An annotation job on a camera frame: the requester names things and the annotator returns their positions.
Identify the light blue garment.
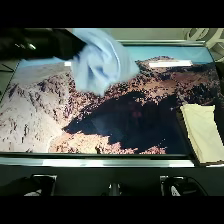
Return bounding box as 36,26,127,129
67,28,141,98

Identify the cream garment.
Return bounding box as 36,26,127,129
179,103,224,166

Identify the silver frame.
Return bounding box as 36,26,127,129
0,39,224,197

